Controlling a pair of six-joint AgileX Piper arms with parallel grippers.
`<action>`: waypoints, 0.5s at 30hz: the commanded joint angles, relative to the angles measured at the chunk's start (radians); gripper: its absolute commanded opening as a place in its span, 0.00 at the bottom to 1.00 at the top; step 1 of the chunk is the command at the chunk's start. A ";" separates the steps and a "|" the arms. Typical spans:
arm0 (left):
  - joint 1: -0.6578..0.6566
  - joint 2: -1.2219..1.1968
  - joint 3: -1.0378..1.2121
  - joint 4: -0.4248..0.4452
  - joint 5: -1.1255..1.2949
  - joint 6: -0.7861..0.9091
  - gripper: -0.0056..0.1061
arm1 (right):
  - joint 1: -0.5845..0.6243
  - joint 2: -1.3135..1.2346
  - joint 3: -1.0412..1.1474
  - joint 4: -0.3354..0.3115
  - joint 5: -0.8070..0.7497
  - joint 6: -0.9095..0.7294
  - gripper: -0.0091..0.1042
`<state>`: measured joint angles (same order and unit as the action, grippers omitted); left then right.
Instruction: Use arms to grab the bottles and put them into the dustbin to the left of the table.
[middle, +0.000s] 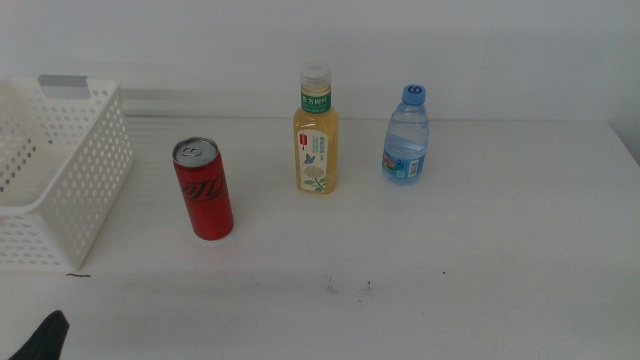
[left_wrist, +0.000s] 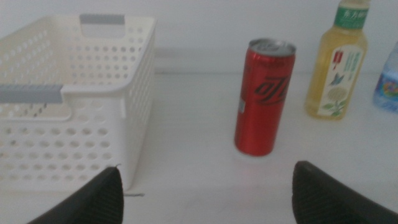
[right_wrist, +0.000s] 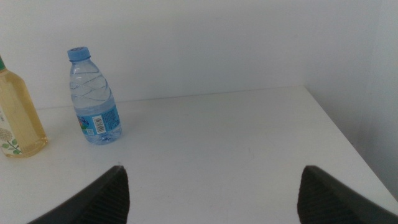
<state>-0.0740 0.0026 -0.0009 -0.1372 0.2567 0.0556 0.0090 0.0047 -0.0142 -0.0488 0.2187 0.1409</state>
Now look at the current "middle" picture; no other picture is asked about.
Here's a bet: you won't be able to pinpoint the yellow tea bottle white cap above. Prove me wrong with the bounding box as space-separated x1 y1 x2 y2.
292 60 340 195

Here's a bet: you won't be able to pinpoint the grey wall rail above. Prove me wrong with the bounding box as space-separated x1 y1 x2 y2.
38 74 301 119

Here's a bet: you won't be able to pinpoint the clear water bottle blue cap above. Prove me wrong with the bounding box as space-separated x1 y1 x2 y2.
381 83 431 187

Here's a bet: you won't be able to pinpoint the red soda can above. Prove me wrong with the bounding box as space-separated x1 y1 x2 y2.
172 136 235 242

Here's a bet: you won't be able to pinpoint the white perforated plastic basket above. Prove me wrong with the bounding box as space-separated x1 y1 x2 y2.
0 74 135 274

